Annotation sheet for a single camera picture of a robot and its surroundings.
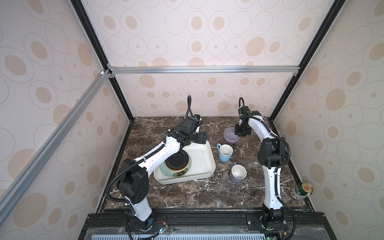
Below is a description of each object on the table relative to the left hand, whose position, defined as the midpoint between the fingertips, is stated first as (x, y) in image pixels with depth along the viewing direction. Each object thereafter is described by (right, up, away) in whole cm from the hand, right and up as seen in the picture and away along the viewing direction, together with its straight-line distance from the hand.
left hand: (206, 132), depth 83 cm
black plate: (-16, -18, +11) cm, 26 cm away
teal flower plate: (-22, -24, +7) cm, 33 cm away
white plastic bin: (-1, -19, +12) cm, 22 cm away
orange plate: (-15, -23, +7) cm, 28 cm away
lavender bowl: (+18, -2, +19) cm, 26 cm away
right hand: (+25, -1, +20) cm, 32 cm away
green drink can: (+48, -30, -8) cm, 57 cm away
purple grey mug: (+20, -24, +5) cm, 31 cm away
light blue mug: (+13, -12, +12) cm, 22 cm away
